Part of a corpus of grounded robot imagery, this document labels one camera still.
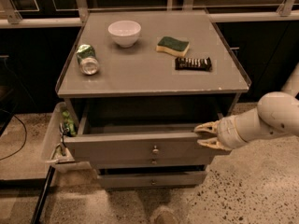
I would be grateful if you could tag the black metal bar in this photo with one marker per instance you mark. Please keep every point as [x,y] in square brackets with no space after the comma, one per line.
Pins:
[43,196]

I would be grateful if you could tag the green soda can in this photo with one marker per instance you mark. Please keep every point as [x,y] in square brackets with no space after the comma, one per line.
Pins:
[87,62]

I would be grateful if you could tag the white ceramic bowl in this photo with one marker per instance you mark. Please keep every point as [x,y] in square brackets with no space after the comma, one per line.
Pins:
[124,33]

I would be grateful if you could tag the grey drawer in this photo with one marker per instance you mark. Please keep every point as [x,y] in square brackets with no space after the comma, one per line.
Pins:
[152,162]
[104,139]
[160,180]

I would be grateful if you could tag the grey bottom drawer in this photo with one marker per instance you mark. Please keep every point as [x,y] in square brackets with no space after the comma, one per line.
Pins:
[160,180]

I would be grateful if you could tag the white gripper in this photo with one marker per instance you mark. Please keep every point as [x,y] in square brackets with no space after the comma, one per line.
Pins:
[228,132]

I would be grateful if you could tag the grey drawer cabinet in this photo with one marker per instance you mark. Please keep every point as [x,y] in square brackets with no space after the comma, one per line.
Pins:
[141,83]

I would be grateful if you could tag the green yellow sponge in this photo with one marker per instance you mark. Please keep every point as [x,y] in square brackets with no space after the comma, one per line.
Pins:
[173,46]

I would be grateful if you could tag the grey top drawer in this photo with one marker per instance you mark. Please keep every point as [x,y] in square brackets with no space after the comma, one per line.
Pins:
[104,139]

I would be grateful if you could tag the black snack bar wrapper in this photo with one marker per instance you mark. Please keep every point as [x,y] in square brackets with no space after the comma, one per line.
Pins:
[193,64]

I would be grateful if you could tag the metal railing frame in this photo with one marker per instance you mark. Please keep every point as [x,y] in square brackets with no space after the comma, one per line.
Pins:
[61,13]

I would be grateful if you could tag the green snack bag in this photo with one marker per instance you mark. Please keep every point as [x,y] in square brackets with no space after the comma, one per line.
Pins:
[67,125]

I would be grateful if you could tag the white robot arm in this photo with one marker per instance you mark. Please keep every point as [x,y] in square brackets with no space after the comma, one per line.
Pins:
[276,115]

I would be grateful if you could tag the grey middle drawer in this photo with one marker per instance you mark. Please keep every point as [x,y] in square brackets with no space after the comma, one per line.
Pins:
[152,162]

